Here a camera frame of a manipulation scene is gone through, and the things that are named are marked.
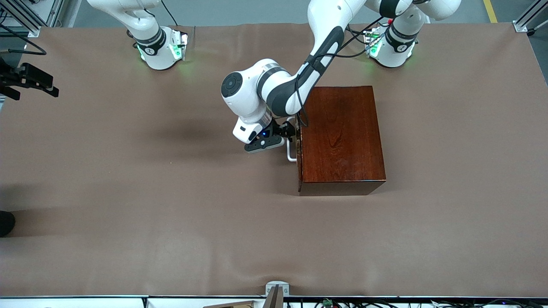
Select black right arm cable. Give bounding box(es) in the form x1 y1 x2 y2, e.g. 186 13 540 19
0 24 47 56

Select grey metal bracket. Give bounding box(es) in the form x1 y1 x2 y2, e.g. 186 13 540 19
263 281 290 308

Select black base cable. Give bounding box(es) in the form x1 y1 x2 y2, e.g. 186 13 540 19
161 0 179 27

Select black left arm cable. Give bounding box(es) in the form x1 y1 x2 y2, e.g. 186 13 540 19
295 16 386 127

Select light wood drawer white handle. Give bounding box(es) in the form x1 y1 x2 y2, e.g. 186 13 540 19
286 116 303 182

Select dark brown wooden cabinet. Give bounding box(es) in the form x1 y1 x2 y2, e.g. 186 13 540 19
297 86 387 196

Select brown table cloth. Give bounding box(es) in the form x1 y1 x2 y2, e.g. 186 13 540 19
0 22 548 298

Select black shoe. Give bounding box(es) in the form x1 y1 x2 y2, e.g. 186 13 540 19
0 211 16 237

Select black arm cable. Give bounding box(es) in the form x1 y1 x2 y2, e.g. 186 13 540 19
295 16 386 127
0 24 47 56

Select aluminium frame profile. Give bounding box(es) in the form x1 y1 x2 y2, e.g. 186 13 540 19
0 0 65 38
513 0 548 36

